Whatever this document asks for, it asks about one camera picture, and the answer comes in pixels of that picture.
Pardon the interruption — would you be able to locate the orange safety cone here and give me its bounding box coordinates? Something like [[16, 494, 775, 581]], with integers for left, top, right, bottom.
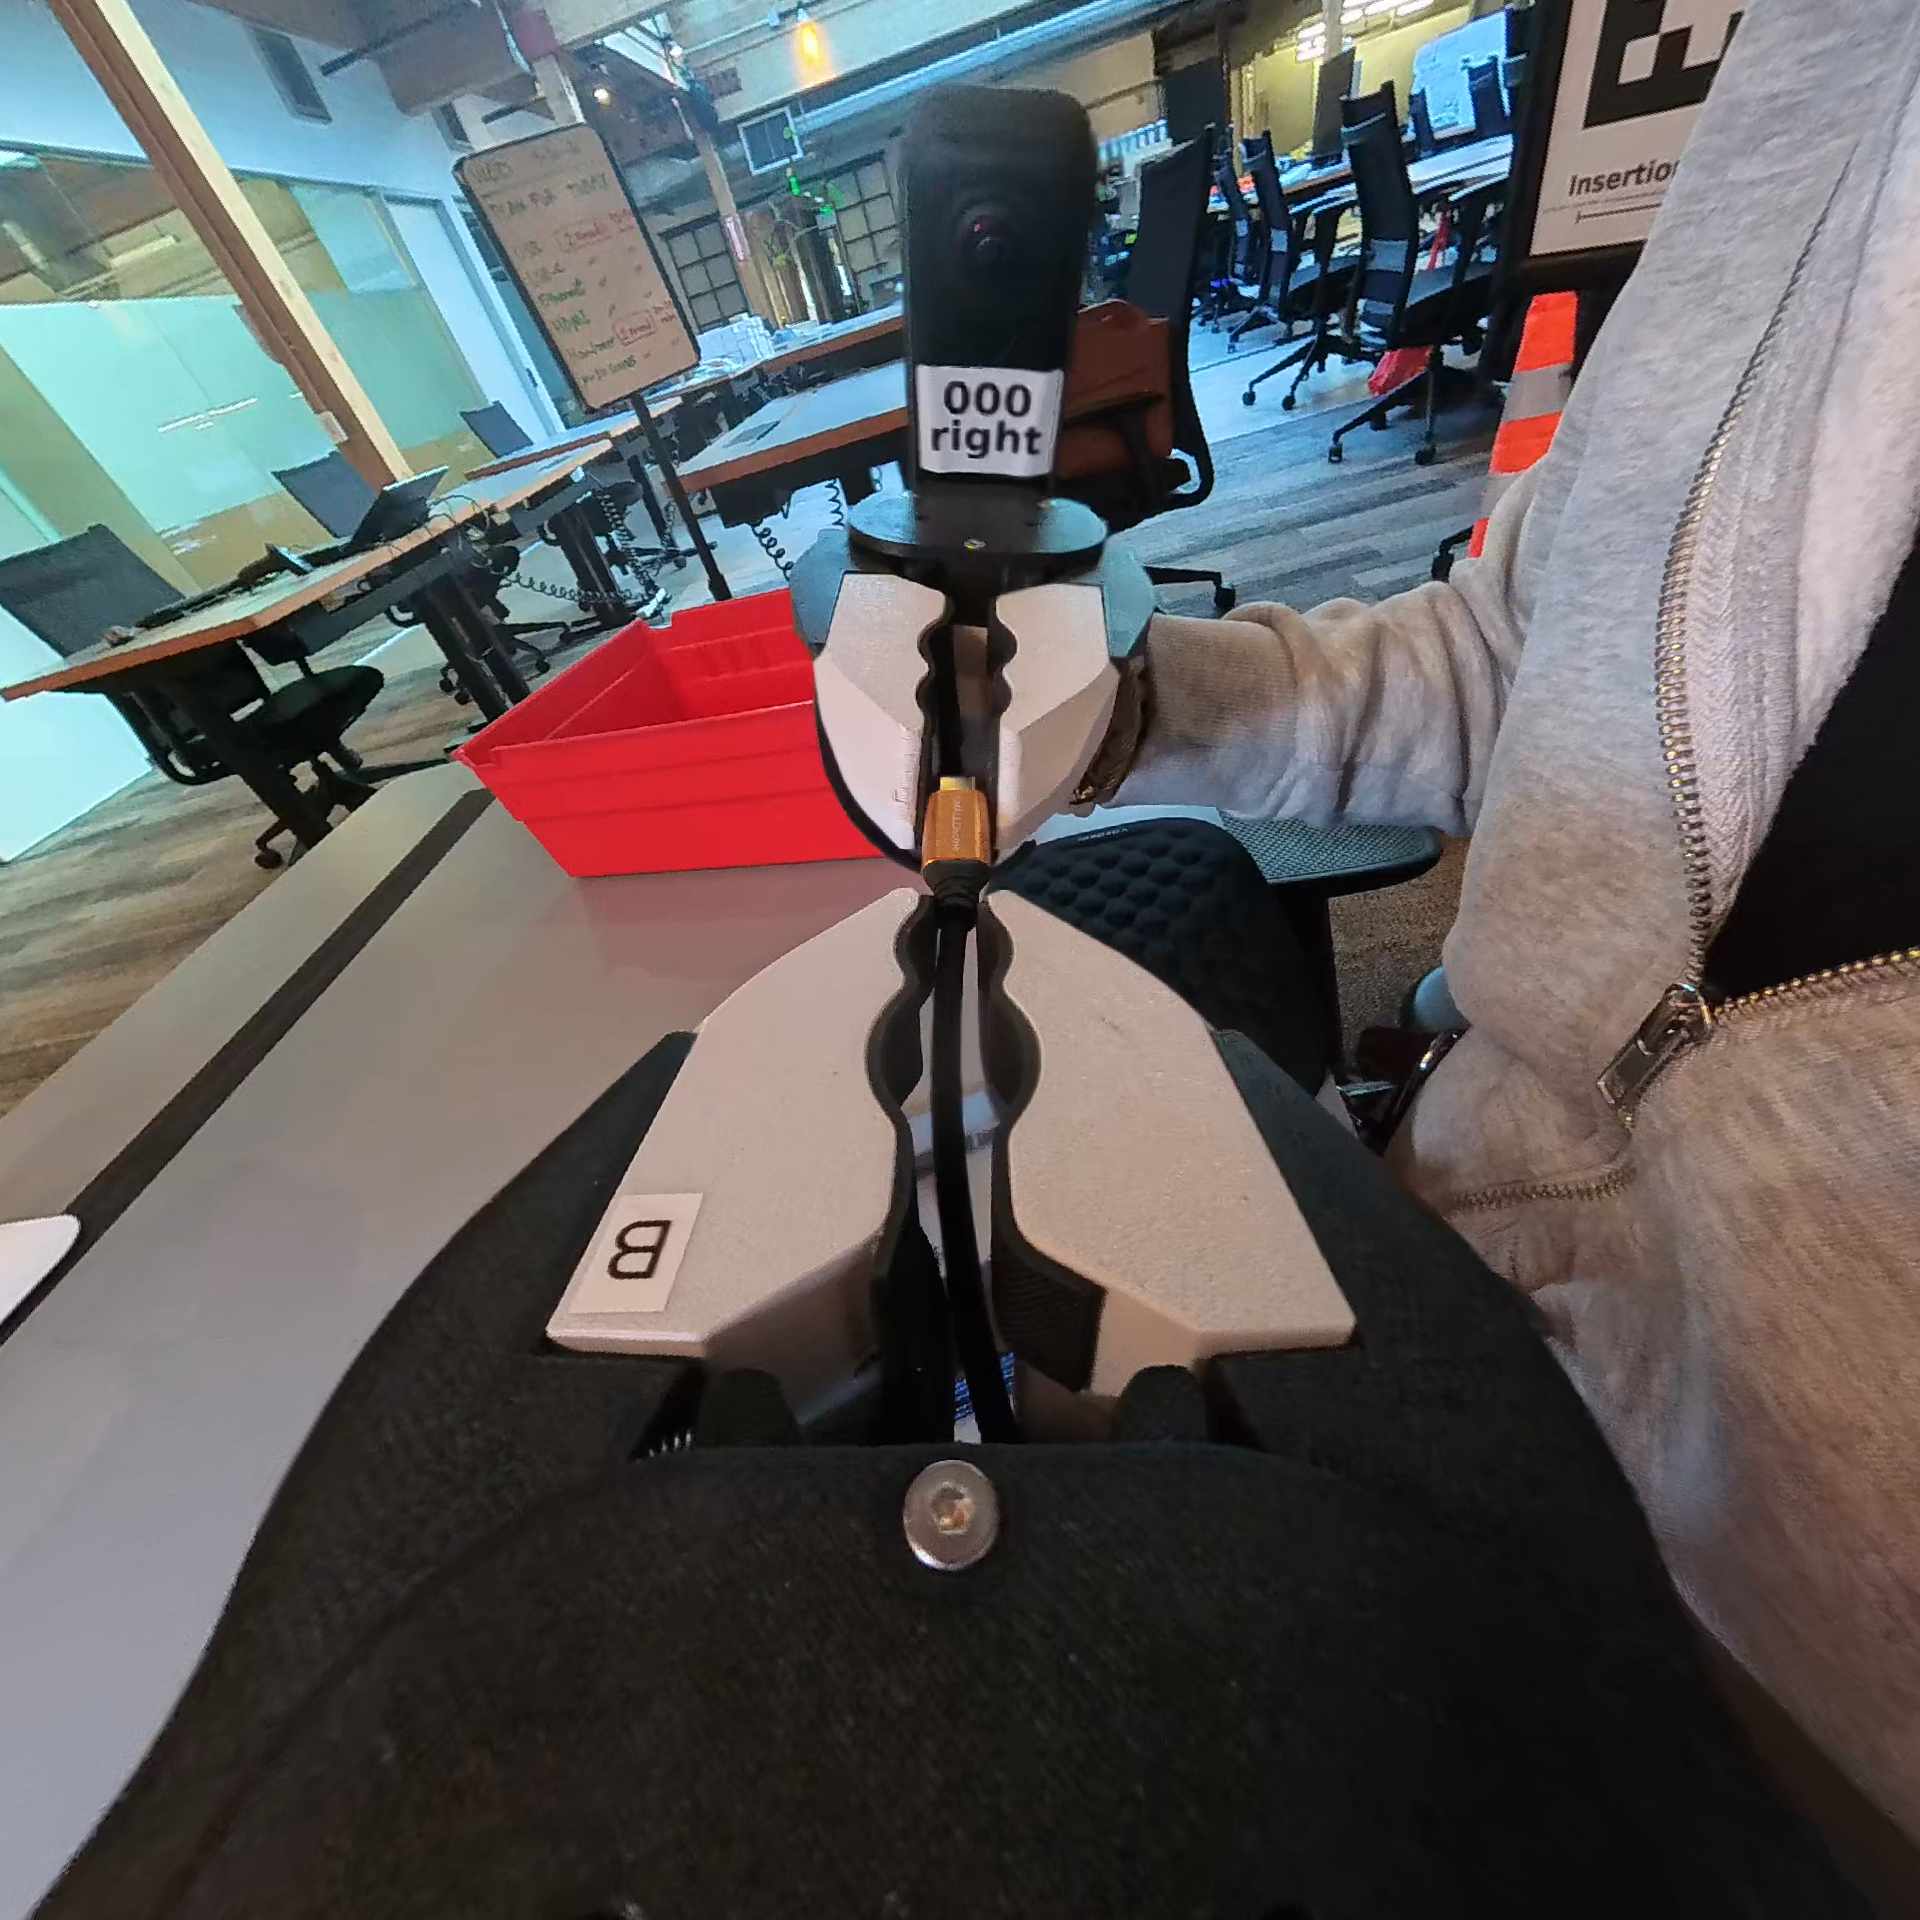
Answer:
[[1470, 289, 1582, 560]]

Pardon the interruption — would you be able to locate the black mesh chair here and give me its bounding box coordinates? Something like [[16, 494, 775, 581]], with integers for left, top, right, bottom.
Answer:
[[983, 813, 1445, 1104]]

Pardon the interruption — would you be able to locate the black cable with orange plug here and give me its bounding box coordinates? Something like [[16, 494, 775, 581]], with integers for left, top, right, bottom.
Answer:
[[895, 768, 1028, 1445]]

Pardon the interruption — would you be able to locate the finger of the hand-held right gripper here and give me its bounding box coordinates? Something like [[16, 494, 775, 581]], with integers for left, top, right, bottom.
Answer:
[[814, 574, 962, 865], [983, 584, 1127, 859]]

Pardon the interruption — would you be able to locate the white printed sign board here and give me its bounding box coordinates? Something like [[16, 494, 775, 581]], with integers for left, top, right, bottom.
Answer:
[[1507, 0, 1752, 265]]

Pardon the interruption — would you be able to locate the white card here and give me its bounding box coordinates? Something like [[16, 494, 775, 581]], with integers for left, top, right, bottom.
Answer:
[[0, 1217, 79, 1325]]

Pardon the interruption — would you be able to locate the dark laptop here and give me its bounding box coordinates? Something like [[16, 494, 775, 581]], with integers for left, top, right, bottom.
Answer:
[[344, 467, 452, 552]]

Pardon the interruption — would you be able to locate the person's right hand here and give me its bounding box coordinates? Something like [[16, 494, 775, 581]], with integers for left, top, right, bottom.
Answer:
[[1074, 657, 1156, 819]]

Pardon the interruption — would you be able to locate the short wooden top desk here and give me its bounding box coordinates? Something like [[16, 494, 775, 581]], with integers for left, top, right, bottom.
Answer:
[[672, 353, 922, 506]]

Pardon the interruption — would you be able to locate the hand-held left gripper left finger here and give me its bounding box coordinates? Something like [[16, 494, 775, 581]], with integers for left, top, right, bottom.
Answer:
[[544, 885, 924, 1420]]

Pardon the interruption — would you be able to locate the long wooden top desk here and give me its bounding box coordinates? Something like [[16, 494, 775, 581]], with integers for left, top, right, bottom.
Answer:
[[0, 488, 602, 874]]

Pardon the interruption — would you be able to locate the large red plastic bin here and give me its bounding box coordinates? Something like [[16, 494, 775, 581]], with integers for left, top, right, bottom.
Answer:
[[454, 587, 888, 880]]

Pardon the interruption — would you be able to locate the person's black shirt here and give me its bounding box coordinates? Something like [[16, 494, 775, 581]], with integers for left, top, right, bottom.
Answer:
[[1707, 563, 1920, 995]]

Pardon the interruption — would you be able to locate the black swivel chair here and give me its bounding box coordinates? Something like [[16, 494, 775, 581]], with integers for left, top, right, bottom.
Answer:
[[0, 525, 386, 794]]

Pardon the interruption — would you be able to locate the person's right forearm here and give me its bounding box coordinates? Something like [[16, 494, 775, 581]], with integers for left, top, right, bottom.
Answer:
[[1124, 577, 1548, 841]]

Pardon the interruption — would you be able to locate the whiteboard on stand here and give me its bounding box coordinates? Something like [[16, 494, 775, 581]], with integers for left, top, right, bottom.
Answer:
[[454, 124, 735, 601]]

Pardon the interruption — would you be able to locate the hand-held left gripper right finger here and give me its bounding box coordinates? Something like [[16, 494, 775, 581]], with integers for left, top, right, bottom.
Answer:
[[983, 889, 1363, 1404]]

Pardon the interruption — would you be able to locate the row of black office chairs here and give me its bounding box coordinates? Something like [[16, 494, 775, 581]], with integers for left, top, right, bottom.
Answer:
[[1191, 75, 1520, 470]]

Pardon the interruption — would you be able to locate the person in grey hoodie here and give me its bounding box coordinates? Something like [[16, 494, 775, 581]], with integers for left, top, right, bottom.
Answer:
[[1381, 0, 1920, 1920]]

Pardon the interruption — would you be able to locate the brown chair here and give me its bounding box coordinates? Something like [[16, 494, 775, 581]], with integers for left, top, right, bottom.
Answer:
[[1068, 298, 1216, 518]]

